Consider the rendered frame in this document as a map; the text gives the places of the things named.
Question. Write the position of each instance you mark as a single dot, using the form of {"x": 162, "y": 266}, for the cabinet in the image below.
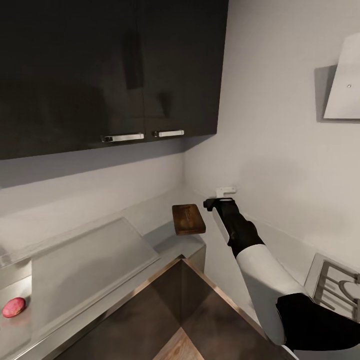
{"x": 77, "y": 75}

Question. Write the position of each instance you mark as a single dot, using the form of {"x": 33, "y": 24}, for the cutting board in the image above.
{"x": 187, "y": 218}

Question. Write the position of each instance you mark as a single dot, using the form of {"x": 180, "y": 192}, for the drop in sink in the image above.
{"x": 63, "y": 280}

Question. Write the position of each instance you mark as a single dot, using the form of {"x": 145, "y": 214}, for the burner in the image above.
{"x": 334, "y": 286}

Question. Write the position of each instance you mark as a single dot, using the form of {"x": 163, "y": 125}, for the vidalia onion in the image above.
{"x": 14, "y": 307}

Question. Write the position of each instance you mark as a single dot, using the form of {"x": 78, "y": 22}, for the range hood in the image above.
{"x": 344, "y": 98}

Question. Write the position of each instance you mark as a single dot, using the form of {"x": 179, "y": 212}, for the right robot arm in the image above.
{"x": 286, "y": 311}

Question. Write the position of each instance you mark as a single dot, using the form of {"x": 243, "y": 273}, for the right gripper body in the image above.
{"x": 210, "y": 203}

